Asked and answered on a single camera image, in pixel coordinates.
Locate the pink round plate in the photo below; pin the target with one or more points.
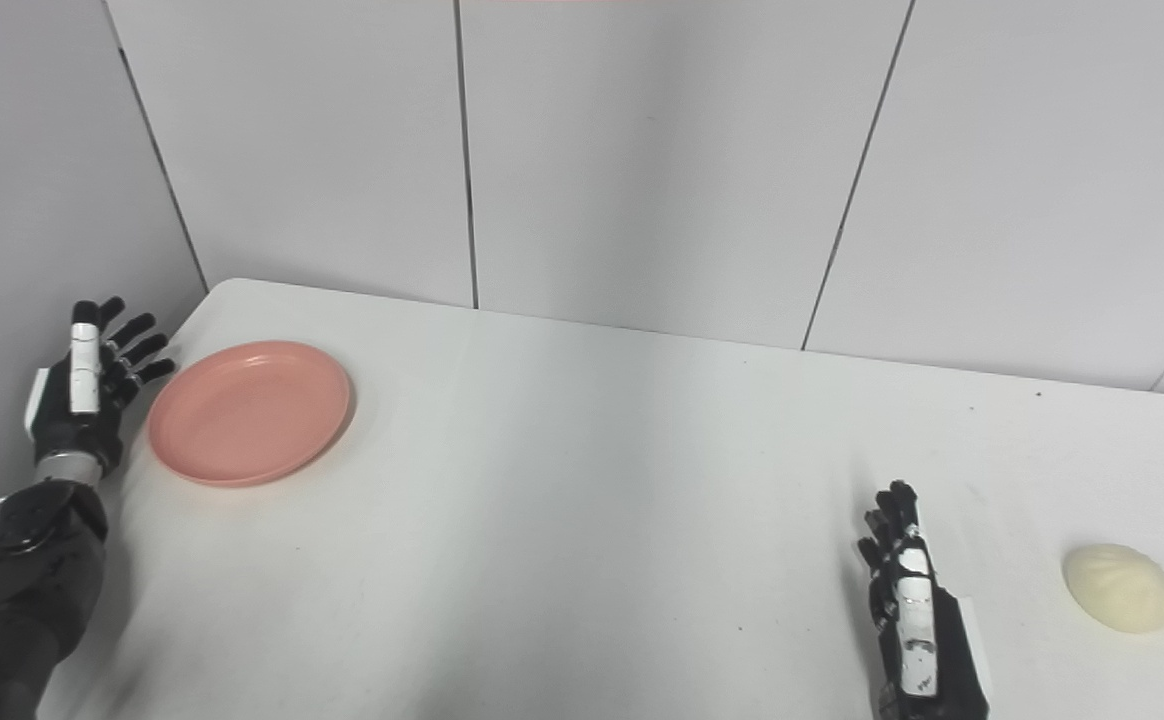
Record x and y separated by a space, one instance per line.
247 412

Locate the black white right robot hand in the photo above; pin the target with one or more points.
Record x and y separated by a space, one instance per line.
952 660

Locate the cream steamed bun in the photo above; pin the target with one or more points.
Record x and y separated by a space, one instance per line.
1120 588

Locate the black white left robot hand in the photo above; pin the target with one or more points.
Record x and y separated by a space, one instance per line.
72 425

